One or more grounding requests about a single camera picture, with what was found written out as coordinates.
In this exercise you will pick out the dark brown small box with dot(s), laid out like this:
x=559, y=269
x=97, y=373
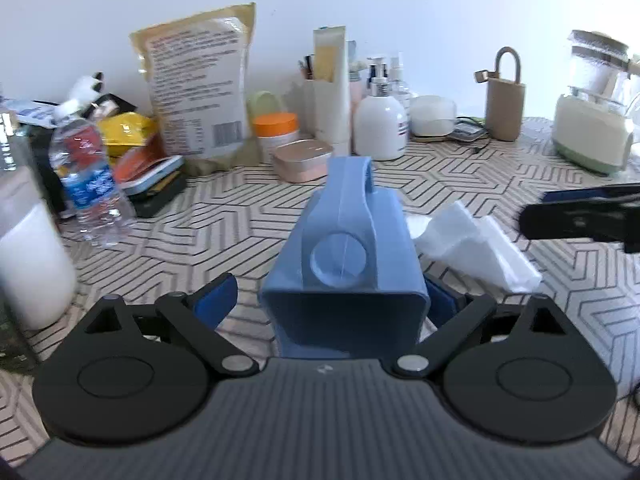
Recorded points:
x=115, y=106

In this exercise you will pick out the blue plastic container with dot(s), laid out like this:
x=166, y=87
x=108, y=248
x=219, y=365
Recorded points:
x=350, y=240

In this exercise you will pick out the pink metal case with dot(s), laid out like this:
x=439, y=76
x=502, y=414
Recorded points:
x=302, y=160

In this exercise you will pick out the clear bottle with white liquid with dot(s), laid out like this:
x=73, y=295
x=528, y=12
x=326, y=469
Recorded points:
x=32, y=260

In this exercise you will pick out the white squeeze tube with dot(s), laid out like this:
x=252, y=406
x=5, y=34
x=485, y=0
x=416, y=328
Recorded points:
x=332, y=95

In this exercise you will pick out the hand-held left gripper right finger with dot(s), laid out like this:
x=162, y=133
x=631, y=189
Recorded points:
x=442, y=302

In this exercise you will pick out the cream green blender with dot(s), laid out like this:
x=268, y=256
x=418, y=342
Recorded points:
x=592, y=125

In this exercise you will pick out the geometric patterned tablecloth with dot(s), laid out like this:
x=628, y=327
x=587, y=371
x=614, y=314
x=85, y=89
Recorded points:
x=225, y=230

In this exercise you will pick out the peach pump bottle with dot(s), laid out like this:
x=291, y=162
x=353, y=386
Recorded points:
x=356, y=92

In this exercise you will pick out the white blue packet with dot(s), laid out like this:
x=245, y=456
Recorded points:
x=35, y=112

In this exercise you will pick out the tan printed pouch bag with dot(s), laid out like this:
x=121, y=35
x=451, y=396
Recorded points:
x=200, y=85

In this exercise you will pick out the panda toy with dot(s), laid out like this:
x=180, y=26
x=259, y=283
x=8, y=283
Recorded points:
x=82, y=92

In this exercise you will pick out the pale green round lid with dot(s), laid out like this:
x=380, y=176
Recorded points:
x=265, y=102

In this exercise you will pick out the orange lid jar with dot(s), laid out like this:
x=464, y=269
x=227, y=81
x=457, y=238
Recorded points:
x=275, y=132

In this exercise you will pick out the white paper towel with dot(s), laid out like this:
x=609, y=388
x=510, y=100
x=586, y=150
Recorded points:
x=470, y=245

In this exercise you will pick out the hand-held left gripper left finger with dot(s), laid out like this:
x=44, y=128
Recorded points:
x=215, y=300

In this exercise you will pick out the white round container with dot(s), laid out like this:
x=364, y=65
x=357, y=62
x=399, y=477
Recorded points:
x=434, y=116

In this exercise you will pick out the white round pump bottle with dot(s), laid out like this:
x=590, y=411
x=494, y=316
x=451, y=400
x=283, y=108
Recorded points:
x=380, y=127

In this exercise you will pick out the clear plastic water bottle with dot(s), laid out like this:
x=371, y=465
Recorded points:
x=90, y=180

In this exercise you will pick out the yellow packet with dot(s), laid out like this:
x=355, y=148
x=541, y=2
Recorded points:
x=127, y=132

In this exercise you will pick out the black flat box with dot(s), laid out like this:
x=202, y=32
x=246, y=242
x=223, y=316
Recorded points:
x=162, y=197

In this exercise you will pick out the clear spray bottle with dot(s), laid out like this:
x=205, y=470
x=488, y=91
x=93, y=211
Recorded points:
x=401, y=85

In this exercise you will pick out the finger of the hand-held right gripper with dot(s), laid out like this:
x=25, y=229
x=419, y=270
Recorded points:
x=580, y=220

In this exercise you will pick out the orange tin box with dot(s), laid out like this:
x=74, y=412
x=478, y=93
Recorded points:
x=145, y=165

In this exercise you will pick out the white pen holder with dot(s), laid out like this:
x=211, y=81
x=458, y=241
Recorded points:
x=310, y=107

